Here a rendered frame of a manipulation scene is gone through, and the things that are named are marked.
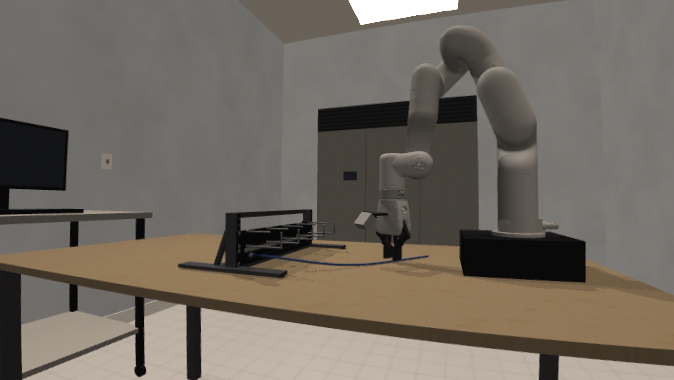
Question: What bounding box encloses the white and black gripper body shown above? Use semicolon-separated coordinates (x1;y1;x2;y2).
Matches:
377;199;411;236

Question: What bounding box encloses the black metal rack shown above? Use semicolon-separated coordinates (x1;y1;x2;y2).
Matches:
178;209;346;278

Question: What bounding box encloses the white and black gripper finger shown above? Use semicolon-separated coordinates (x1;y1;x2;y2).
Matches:
392;220;411;261
376;231;392;259

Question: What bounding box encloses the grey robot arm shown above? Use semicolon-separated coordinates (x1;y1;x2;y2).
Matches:
379;25;559;238

